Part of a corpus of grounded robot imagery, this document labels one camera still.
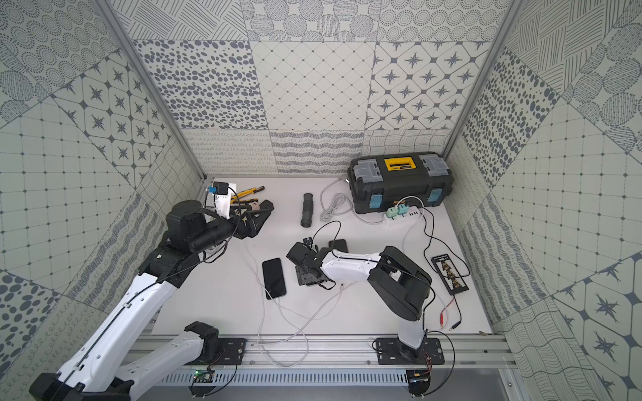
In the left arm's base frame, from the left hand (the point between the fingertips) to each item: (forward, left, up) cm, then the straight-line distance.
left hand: (253, 202), depth 69 cm
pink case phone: (+7, -25, -35) cm, 43 cm away
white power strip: (+20, -57, -31) cm, 68 cm away
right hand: (-6, -15, -33) cm, 37 cm away
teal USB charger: (+20, -51, -27) cm, 61 cm away
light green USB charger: (+18, -46, -27) cm, 57 cm away
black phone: (-8, -1, -33) cm, 34 cm away
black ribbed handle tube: (+22, -11, -32) cm, 40 cm away
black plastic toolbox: (+24, -39, -16) cm, 48 cm away
